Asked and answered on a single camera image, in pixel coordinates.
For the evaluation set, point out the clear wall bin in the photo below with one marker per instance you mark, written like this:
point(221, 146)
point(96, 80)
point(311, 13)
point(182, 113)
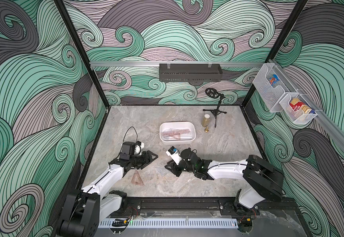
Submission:
point(271, 95)
point(298, 117)

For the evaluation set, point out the pink small triangle ruler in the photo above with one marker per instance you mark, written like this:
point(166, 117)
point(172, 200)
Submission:
point(136, 179)

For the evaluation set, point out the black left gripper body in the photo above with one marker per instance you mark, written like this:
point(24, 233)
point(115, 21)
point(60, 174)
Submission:
point(137, 161)

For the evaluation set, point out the white plastic storage box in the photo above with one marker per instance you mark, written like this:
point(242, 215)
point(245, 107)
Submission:
point(177, 125)

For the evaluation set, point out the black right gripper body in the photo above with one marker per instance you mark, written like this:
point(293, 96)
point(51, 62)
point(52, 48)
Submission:
point(178, 166)

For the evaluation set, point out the clear wall bin upper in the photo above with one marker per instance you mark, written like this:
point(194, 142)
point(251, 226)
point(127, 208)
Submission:
point(271, 95)

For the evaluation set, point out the blue packet in bin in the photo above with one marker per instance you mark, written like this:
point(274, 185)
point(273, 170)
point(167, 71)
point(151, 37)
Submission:
point(273, 80)

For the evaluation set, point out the pink tall triangle ruler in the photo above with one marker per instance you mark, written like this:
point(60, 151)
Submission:
point(174, 137)

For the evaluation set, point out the white perforated cable duct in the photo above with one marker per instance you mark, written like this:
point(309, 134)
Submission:
point(192, 223)

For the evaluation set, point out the black corner frame post left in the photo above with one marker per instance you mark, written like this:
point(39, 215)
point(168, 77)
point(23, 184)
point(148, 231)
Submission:
point(75, 38)

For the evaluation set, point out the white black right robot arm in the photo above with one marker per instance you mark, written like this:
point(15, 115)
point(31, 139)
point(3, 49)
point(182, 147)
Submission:
point(266, 180)

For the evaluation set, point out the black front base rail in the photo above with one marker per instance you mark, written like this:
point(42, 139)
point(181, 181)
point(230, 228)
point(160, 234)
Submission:
point(202, 203)

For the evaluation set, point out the aluminium wall rail back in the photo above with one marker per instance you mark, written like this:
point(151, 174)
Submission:
point(157, 63)

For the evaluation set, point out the red boxes in bin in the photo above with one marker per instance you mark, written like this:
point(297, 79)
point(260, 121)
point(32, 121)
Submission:
point(297, 105)

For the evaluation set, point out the clear wall bin lower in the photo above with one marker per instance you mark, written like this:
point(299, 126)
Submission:
point(298, 117)

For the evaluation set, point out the aluminium wall rail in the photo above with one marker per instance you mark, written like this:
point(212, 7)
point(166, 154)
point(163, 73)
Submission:
point(157, 63)
point(334, 132)

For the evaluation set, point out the red straight ruler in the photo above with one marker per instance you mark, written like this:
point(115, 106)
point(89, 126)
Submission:
point(185, 133)

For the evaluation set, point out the black corner frame post right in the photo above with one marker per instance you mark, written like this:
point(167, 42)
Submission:
point(287, 27)

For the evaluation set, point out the spice jar with white lid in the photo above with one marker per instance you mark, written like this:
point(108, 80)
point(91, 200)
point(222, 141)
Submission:
point(205, 120)

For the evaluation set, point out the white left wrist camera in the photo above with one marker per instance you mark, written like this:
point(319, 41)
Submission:
point(130, 149)

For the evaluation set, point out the black wall-mounted tray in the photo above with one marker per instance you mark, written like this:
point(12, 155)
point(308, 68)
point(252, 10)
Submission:
point(192, 73)

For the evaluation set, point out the clear blue triangle ruler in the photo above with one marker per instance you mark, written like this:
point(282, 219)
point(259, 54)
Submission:
point(162, 171)

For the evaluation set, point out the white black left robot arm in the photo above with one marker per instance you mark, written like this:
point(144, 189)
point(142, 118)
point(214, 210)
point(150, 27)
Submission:
point(84, 209)

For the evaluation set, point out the aluminium wall rail right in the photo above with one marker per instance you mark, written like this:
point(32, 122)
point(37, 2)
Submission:
point(334, 132)

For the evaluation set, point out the black corner frame post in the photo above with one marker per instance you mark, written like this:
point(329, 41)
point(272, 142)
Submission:
point(287, 27)
point(75, 38)

